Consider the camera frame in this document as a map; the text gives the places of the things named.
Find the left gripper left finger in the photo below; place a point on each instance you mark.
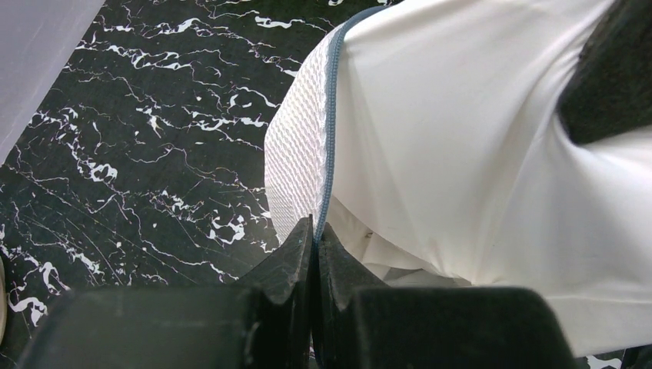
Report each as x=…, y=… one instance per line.
x=277, y=325

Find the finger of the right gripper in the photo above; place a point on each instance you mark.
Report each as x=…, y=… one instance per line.
x=610, y=91

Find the white mesh laundry bag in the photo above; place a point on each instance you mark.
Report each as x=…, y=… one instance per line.
x=299, y=145

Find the white bra from bag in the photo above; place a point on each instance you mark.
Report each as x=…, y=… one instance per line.
x=449, y=149

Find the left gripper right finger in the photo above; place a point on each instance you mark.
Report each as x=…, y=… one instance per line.
x=336, y=278

